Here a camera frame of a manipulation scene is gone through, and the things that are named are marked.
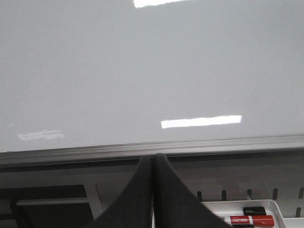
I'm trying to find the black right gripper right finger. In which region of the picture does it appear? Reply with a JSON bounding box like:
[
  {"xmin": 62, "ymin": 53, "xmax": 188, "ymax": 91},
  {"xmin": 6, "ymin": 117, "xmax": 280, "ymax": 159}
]
[{"xmin": 153, "ymin": 154, "xmax": 230, "ymax": 228}]

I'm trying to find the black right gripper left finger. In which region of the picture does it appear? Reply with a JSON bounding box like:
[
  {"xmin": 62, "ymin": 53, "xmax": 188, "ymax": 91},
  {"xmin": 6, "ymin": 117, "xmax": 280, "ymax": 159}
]
[{"xmin": 86, "ymin": 156, "xmax": 152, "ymax": 228}]

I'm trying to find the red capped whiteboard marker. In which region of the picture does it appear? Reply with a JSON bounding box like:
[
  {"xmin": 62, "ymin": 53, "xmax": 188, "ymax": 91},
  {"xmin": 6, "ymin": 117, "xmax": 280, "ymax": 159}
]
[{"xmin": 219, "ymin": 215, "xmax": 275, "ymax": 227}]

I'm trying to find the white plastic marker tray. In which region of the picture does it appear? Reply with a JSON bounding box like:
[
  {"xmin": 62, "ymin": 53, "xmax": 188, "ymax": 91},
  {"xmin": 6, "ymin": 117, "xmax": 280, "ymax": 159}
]
[{"xmin": 203, "ymin": 199, "xmax": 304, "ymax": 228}]

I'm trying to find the white whiteboard with aluminium frame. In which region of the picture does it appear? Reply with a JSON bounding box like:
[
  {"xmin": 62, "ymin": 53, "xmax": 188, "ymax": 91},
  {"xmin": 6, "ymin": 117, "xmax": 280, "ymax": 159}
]
[{"xmin": 0, "ymin": 0, "xmax": 304, "ymax": 167}]

